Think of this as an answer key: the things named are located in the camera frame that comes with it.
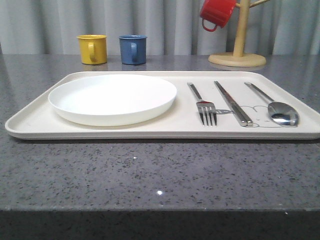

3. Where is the stainless steel fork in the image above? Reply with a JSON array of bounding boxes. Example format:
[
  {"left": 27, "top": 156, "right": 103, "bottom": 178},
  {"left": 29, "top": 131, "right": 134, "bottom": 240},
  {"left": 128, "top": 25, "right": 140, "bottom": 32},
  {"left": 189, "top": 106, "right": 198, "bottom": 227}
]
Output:
[{"left": 187, "top": 82, "right": 217, "bottom": 127}]

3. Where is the white round plate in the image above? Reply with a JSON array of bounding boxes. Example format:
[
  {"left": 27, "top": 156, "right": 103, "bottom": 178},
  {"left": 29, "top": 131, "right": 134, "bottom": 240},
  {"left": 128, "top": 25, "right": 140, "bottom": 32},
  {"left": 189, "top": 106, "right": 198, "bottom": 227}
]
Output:
[{"left": 48, "top": 74, "right": 177, "bottom": 127}]

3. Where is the steel chopstick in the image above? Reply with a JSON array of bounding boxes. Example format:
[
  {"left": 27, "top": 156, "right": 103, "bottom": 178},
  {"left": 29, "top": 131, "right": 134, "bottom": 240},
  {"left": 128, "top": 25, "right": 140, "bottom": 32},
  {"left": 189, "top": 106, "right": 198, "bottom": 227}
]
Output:
[
  {"left": 213, "top": 80, "right": 248, "bottom": 127},
  {"left": 215, "top": 80, "right": 254, "bottom": 127}
]

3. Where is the stainless steel spoon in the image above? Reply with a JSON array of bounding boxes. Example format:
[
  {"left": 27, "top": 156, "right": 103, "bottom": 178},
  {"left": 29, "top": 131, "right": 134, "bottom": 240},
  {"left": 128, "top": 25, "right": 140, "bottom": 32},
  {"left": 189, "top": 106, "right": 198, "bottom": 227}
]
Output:
[{"left": 244, "top": 82, "right": 300, "bottom": 127}]

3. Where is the blue enamel mug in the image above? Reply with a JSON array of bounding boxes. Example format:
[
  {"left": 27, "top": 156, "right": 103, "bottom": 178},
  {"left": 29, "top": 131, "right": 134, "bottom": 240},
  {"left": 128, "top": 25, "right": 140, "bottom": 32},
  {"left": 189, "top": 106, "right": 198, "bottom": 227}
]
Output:
[{"left": 119, "top": 35, "right": 147, "bottom": 65}]

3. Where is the cream rabbit serving tray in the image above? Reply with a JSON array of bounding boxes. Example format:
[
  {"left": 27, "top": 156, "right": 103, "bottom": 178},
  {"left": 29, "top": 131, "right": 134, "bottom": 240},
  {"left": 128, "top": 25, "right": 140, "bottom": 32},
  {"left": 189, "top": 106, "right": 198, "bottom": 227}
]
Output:
[{"left": 5, "top": 71, "right": 320, "bottom": 140}]

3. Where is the yellow enamel mug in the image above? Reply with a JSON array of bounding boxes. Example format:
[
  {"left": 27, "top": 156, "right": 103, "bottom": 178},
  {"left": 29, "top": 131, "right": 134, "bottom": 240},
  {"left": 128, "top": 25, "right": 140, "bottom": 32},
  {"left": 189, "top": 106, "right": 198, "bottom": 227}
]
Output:
[{"left": 76, "top": 34, "right": 107, "bottom": 65}]

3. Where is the wooden mug tree stand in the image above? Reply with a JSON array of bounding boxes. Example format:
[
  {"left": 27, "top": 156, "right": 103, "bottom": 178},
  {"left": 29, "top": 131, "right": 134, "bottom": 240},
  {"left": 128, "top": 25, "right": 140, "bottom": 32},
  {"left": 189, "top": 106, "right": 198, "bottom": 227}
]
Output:
[{"left": 208, "top": 0, "right": 269, "bottom": 67}]

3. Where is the red enamel mug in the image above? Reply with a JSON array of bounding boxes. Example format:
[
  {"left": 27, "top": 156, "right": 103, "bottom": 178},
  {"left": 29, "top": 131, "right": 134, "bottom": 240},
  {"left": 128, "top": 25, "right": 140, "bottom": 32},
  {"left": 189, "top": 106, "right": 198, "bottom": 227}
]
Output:
[{"left": 200, "top": 0, "right": 237, "bottom": 32}]

